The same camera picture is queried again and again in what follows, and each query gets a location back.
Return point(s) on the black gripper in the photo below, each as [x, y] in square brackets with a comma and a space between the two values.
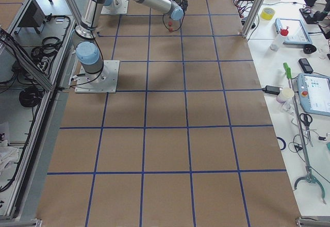
[170, 20]

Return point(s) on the yellow tape roll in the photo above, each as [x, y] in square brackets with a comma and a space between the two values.
[267, 13]

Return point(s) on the red capped squeeze bottle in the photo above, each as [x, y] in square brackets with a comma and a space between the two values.
[279, 40]

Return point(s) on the teach pendant far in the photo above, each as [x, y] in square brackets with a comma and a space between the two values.
[297, 32]

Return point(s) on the teach pendant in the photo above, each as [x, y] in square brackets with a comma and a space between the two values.
[313, 92]
[297, 32]

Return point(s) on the black power adapter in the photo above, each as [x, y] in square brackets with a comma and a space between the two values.
[273, 90]

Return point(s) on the paper cup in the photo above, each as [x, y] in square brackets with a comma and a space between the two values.
[284, 95]

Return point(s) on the teach pendant near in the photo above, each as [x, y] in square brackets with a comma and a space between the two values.
[313, 92]

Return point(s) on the black scissors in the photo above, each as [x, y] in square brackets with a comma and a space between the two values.
[307, 119]

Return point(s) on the long reach grabber tool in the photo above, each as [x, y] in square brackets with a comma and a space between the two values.
[309, 176]

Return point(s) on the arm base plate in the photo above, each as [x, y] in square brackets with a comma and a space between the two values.
[106, 82]
[122, 10]

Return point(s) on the aluminium frame post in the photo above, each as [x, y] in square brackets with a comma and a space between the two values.
[251, 17]

